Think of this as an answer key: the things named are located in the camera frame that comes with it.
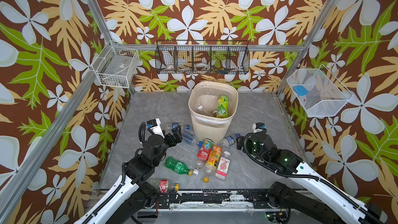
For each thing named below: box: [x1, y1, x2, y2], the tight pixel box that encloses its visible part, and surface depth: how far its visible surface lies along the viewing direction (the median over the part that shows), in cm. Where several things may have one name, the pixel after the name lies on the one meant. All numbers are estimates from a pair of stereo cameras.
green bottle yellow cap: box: [164, 156, 194, 177], surface depth 82 cm
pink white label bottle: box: [215, 150, 231, 181], surface depth 82 cm
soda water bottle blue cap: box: [180, 129, 204, 148], surface depth 93 cm
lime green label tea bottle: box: [216, 95, 229, 119], surface depth 86 cm
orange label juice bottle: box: [202, 144, 222, 184], surface depth 84 cm
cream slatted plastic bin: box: [188, 80, 239, 143], surface depth 88 cm
